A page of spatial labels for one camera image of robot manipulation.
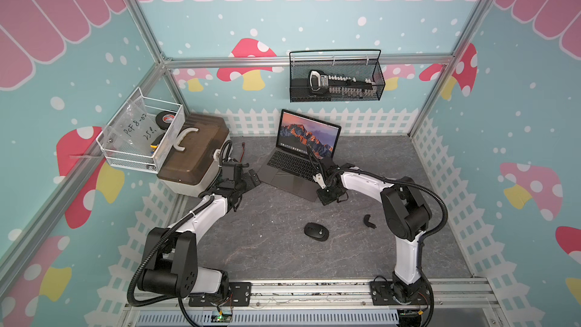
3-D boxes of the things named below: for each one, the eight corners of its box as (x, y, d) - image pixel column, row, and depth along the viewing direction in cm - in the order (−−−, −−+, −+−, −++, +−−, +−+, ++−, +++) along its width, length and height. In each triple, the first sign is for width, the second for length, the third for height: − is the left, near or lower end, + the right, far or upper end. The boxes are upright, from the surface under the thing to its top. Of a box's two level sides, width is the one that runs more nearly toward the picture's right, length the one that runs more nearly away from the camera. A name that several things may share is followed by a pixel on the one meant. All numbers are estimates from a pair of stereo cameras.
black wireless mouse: (302, 233, 90) (302, 230, 87) (307, 223, 92) (307, 219, 90) (325, 244, 87) (326, 241, 85) (330, 232, 90) (330, 229, 87)
